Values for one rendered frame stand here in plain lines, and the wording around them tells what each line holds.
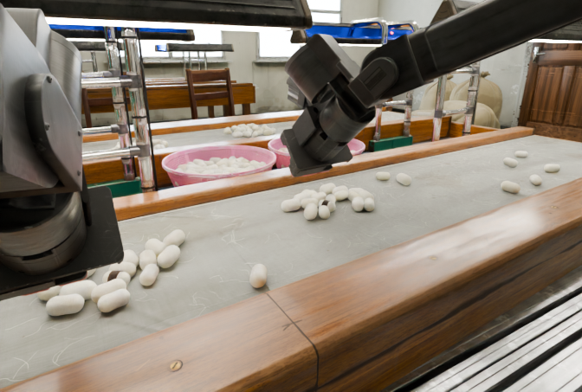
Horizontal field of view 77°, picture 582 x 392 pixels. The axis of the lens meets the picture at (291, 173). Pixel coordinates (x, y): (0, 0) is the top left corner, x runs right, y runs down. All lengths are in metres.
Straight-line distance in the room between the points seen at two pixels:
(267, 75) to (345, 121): 5.69
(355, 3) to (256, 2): 6.53
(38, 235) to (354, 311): 0.27
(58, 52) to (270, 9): 0.35
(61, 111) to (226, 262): 0.36
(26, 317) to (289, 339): 0.28
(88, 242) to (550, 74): 5.24
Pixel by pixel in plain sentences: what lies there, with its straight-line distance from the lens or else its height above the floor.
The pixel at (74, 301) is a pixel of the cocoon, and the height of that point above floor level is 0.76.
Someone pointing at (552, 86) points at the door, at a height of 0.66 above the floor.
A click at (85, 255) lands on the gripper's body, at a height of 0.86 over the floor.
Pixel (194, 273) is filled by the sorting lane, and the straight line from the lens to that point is 0.49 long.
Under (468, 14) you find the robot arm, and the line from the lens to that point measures 0.43.
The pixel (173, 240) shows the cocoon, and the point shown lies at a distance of 0.54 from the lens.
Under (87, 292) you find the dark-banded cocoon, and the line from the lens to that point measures 0.48.
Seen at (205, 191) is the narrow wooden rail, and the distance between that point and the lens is 0.70.
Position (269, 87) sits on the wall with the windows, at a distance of 6.16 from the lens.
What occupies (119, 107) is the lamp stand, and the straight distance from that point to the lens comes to 0.93.
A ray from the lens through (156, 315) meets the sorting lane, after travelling 0.44.
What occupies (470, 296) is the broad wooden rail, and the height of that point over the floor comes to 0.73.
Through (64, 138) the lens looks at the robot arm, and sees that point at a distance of 0.19.
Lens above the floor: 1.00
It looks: 18 degrees down
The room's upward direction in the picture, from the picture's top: straight up
